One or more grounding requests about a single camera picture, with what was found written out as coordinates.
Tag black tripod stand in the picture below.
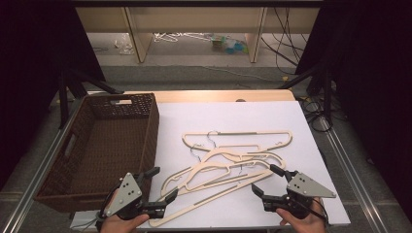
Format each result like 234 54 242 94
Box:
277 61 335 123
57 66 124 130

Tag light wooden table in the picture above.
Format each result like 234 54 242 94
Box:
124 89 296 104

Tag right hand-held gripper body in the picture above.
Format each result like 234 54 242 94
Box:
261 170 337 220

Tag brown woven basket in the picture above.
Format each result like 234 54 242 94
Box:
33 92 160 214

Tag black cable bundle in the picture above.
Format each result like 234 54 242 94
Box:
298 95 335 133

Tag white table mat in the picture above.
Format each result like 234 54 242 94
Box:
70 100 352 230

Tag person's right hand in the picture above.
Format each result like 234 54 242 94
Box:
276 197 327 233

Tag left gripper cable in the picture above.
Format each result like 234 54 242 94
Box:
71 216 102 233

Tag blue green plastic packets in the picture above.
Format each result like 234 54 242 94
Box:
211 34 251 55

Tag clear plastic bag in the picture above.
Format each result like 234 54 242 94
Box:
113 33 135 55

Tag black floor cables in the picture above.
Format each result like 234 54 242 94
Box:
260 7 309 76

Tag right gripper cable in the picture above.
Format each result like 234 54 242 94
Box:
299 198 330 225

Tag beige wooden cabinet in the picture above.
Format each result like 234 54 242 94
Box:
75 7 320 64

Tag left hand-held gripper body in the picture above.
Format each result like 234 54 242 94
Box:
99 172 166 222

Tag thin white floor cable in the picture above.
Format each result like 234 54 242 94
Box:
154 63 284 83

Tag person's left hand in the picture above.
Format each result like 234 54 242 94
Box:
100 213 151 233

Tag dark curtain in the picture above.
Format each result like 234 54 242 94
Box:
0 0 107 190
294 0 412 222

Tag beige wooden clothes hanger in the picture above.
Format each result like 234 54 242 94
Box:
160 130 288 198
149 144 276 228
182 130 293 163

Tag white wire hangers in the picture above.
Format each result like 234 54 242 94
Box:
153 31 212 44

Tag aluminium frame rail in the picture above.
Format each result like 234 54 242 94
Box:
0 96 88 233
315 116 393 233

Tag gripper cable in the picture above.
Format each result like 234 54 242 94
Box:
299 198 330 225
71 216 102 233

